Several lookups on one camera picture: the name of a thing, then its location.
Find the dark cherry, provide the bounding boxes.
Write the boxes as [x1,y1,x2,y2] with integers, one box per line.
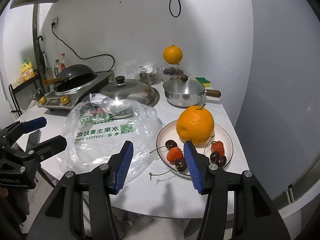
[215,155,227,167]
[150,139,177,153]
[149,158,188,180]
[204,135,220,163]

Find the red strawberry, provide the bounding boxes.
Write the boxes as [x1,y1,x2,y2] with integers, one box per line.
[167,147,184,163]

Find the black metal rack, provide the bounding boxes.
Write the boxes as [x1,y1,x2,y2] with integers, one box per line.
[8,36,51,117]

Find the steel induction cooker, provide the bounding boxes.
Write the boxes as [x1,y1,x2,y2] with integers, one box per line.
[36,70,114,111]

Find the yellow detergent bottle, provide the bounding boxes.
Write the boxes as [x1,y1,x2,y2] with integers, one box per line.
[20,59,35,82]

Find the printed clear plastic bag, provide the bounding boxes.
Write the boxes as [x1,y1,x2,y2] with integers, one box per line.
[56,94,161,181]

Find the black wok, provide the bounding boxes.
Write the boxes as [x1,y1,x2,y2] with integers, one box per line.
[42,64,98,93]

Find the sauce bottle red cap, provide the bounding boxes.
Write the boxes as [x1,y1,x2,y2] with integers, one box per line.
[60,53,67,70]

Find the strawberry on plate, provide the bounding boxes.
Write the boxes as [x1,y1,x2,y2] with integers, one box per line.
[211,141,225,155]

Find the large orange on plate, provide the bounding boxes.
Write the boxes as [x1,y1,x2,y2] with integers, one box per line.
[176,105,215,145]

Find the steel wok lid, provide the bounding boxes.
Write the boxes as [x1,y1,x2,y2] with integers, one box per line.
[99,76,160,107]

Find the white round plate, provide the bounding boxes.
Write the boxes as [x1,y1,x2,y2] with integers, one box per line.
[156,119,234,176]

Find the green yellow sponge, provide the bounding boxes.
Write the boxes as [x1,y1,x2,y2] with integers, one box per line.
[195,77,211,87]

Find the steel cup in plastic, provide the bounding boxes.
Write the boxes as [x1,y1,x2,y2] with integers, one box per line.
[139,66,157,85]

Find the small steel saucepan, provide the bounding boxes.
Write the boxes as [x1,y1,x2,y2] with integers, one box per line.
[163,75,221,108]

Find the glass jar with cherries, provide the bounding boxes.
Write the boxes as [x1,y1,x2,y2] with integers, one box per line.
[161,64,185,83]

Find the orange on glass jar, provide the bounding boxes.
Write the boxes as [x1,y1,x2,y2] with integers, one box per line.
[163,45,183,64]

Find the black power cable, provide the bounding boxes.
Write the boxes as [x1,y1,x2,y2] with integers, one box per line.
[51,23,116,74]

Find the wall power socket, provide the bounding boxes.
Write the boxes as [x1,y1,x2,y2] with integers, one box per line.
[51,17,59,28]

